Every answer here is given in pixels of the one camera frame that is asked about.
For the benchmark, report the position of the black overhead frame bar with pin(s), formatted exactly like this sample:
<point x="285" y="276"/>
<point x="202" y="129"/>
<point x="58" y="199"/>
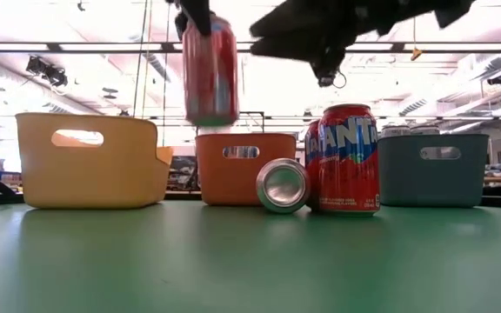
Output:
<point x="102" y="46"/>

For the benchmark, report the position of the white can black top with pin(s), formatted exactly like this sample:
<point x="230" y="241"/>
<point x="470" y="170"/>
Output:
<point x="424" y="129"/>
<point x="396" y="130"/>

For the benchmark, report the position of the black ceiling spotlight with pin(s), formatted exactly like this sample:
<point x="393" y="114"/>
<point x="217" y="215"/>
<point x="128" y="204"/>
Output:
<point x="52" y="76"/>

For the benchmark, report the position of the yellow plastic bin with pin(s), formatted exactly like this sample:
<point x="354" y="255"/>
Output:
<point x="94" y="182"/>

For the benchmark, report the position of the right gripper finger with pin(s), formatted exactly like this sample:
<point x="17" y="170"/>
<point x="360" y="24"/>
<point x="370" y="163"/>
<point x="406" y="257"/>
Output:
<point x="311" y="50"/>
<point x="311" y="19"/>

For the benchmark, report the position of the blue plastic bin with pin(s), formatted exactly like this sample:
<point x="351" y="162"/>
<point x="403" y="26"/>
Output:
<point x="433" y="182"/>

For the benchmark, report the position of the orange plastic bin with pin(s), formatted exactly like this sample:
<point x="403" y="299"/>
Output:
<point x="229" y="182"/>

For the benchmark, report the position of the silver can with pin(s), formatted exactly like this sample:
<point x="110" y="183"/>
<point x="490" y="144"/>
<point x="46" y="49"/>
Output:
<point x="283" y="186"/>

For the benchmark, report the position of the black overhead camera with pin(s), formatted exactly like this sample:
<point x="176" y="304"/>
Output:
<point x="326" y="79"/>

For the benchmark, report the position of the red Fanta can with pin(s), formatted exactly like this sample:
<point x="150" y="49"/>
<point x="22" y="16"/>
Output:
<point x="312" y="152"/>
<point x="348" y="174"/>
<point x="211" y="78"/>

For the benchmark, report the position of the green table mat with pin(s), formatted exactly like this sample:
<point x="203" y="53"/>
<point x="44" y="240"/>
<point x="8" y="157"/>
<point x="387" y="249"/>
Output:
<point x="250" y="261"/>

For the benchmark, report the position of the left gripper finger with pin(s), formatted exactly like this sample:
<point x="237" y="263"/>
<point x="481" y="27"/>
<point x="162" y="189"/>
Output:
<point x="198" y="15"/>

